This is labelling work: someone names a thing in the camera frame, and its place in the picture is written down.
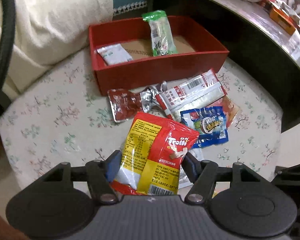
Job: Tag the blue snack packet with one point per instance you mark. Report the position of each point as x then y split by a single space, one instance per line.
210 122

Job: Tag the orange box on table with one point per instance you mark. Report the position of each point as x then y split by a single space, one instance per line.
282 20

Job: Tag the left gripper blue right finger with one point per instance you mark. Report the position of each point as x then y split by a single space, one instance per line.
202 174

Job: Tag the orange clear snack packet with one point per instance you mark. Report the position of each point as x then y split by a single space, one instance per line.
230 109

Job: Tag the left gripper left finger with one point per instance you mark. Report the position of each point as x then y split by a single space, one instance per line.
99 176

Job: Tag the grey coffee table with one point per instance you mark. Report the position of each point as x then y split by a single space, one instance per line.
258 18

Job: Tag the cream white blanket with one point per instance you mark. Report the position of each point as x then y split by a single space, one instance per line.
46 32

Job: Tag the white snack sachet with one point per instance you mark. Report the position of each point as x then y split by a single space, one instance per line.
114 54

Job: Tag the red white snack packet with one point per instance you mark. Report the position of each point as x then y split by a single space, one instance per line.
197 92

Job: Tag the dark red snack pouch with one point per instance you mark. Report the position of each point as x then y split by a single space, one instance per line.
126 104

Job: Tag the green rice cracker packet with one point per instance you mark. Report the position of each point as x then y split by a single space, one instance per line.
161 36

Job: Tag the red yellow Trolli bag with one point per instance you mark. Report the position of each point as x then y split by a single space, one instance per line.
152 155

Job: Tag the floral tablecloth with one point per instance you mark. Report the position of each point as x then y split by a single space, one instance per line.
63 118

